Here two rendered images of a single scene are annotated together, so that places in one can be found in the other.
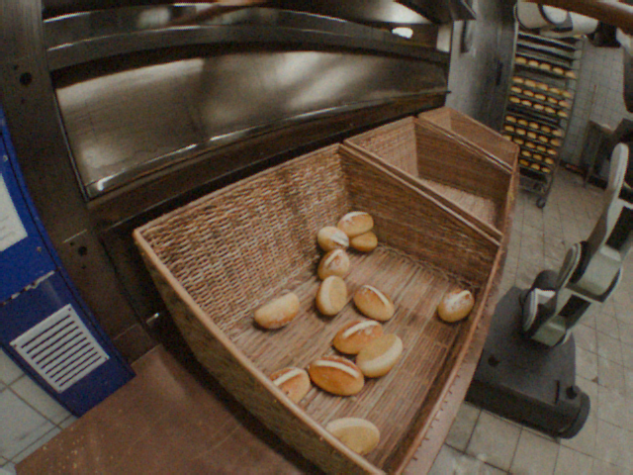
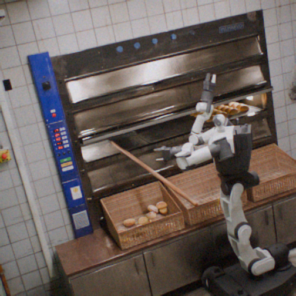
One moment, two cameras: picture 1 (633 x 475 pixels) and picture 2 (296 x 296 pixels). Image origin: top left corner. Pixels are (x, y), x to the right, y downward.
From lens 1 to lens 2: 3.64 m
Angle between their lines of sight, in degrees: 36
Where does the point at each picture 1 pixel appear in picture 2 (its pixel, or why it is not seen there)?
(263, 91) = (131, 170)
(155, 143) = (106, 184)
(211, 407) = (107, 236)
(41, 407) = (69, 234)
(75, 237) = (89, 198)
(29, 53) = (83, 170)
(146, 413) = (93, 237)
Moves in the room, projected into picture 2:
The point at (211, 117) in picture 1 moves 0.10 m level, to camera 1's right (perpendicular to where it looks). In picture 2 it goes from (117, 178) to (127, 178)
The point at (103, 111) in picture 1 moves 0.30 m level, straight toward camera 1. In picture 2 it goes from (96, 178) to (97, 191)
